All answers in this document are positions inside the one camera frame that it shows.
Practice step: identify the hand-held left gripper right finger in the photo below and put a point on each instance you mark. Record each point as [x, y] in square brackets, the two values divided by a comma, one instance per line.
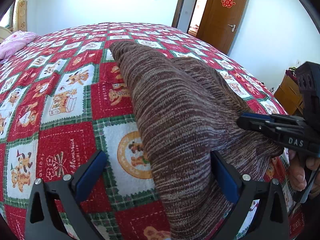
[226, 180]

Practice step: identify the wooden door frame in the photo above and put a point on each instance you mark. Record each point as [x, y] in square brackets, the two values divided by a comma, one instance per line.
[178, 10]

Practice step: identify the white wall outlet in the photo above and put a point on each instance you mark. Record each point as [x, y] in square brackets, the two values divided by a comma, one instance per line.
[298, 62]

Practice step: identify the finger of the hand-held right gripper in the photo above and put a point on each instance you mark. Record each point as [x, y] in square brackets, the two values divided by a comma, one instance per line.
[252, 126]
[257, 116]

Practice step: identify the brown knit sweater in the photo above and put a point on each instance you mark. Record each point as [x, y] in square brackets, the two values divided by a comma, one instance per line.
[175, 117]

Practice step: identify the person's right hand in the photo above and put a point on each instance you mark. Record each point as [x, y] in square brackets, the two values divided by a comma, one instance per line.
[297, 172]

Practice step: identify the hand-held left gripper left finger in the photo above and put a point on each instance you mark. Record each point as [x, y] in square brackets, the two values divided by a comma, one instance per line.
[91, 175]

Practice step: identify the red paper door decoration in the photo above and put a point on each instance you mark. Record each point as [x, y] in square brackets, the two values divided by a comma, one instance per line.
[228, 0]

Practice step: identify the window frame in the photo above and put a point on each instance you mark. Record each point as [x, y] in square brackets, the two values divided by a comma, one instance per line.
[8, 17]

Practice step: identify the dark red cloth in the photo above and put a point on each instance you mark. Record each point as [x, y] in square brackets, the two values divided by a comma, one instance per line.
[292, 72]

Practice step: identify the wooden cabinet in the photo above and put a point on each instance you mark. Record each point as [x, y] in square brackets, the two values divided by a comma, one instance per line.
[287, 92]

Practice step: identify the wooden headboard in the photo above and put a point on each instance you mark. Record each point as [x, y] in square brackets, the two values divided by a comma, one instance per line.
[3, 33]

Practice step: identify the red checkered bear-print blanket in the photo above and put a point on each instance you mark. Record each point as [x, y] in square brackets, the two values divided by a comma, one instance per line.
[62, 142]

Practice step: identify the pink pillow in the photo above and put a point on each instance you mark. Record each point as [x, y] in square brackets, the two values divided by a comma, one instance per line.
[15, 42]

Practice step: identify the yellow patterned curtain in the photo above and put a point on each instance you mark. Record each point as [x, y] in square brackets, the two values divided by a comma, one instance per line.
[21, 12]

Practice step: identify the brown wooden door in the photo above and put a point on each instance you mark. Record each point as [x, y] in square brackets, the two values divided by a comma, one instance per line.
[217, 30]

